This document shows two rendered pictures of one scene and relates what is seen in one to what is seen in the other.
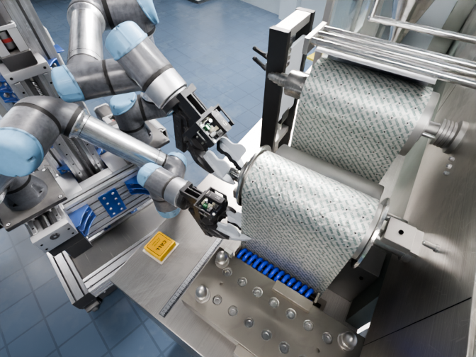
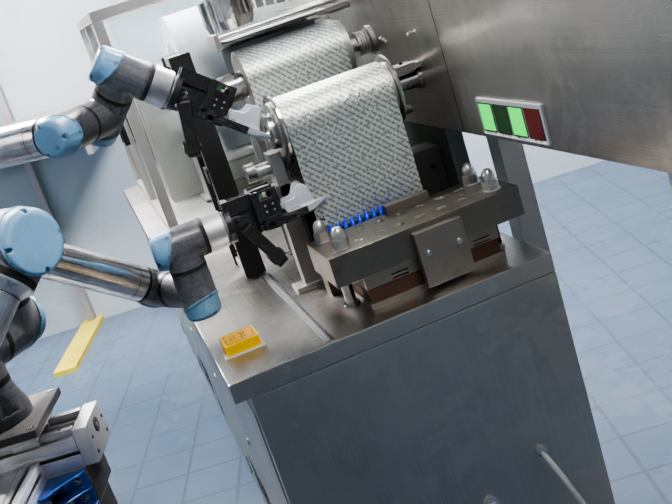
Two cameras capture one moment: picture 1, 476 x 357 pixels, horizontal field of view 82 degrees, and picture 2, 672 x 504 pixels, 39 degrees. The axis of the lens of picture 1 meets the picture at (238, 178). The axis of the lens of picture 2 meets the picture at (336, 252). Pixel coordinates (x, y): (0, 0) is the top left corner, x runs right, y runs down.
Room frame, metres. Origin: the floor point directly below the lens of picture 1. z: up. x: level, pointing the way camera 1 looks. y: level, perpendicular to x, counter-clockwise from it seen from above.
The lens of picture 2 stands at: (-1.01, 1.32, 1.54)
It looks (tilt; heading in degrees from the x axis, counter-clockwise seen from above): 16 degrees down; 315
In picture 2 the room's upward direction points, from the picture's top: 18 degrees counter-clockwise
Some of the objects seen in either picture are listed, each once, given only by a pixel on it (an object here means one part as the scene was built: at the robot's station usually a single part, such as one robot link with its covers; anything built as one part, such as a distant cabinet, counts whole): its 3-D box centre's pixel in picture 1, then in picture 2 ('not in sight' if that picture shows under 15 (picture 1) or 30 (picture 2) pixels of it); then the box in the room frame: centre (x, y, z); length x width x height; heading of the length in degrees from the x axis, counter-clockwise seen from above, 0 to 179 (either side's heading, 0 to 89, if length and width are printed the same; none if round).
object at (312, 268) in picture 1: (284, 252); (361, 174); (0.27, -0.11, 1.11); 0.23 x 0.01 x 0.18; 57
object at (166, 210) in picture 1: (167, 196); (191, 290); (0.50, 0.22, 1.01); 0.11 x 0.08 x 0.11; 177
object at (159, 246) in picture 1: (160, 246); (240, 341); (0.38, 0.25, 0.91); 0.07 x 0.07 x 0.02; 57
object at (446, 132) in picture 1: (438, 132); (358, 44); (0.44, -0.42, 1.34); 0.07 x 0.07 x 0.07; 57
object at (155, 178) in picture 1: (159, 181); (179, 246); (0.49, 0.22, 1.11); 0.11 x 0.08 x 0.09; 57
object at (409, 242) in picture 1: (402, 236); (404, 66); (0.22, -0.29, 1.28); 0.06 x 0.05 x 0.02; 57
